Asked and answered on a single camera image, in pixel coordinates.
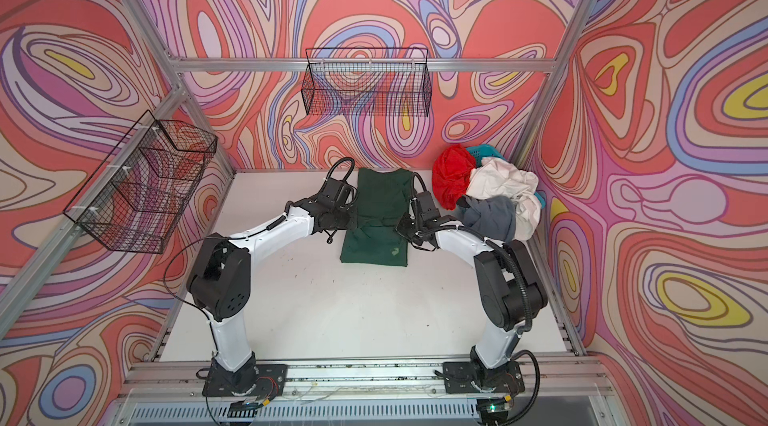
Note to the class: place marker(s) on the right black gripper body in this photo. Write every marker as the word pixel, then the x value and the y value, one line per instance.
pixel 411 228

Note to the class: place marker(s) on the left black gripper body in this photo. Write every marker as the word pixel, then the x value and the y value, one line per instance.
pixel 344 219

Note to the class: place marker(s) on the green t shirt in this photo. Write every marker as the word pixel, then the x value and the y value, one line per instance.
pixel 383 199

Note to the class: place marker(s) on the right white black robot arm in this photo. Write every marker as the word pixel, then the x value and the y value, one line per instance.
pixel 508 286

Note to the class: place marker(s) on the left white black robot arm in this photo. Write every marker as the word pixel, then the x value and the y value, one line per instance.
pixel 220 282

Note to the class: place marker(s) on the red t shirt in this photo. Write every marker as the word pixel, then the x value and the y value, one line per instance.
pixel 451 175

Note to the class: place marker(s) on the grey t shirt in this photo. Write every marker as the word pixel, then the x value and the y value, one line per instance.
pixel 493 218

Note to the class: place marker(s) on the white t shirt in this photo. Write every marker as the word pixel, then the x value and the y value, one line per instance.
pixel 528 216

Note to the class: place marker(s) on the black wire basket back wall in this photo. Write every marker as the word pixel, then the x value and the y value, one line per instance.
pixel 397 91

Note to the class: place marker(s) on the black wire basket wall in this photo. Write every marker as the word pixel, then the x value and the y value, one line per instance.
pixel 397 91
pixel 143 192

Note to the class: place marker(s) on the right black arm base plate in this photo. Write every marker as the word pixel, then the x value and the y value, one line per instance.
pixel 473 377

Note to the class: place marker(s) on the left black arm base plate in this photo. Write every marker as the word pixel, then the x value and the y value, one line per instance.
pixel 243 381

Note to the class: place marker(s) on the black wire basket left wall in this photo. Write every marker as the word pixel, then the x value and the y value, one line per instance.
pixel 143 192

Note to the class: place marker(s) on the aluminium frame back beam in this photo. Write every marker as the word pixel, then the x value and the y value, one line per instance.
pixel 299 65

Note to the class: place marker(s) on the aluminium front rail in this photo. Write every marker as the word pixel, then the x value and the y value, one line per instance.
pixel 374 391

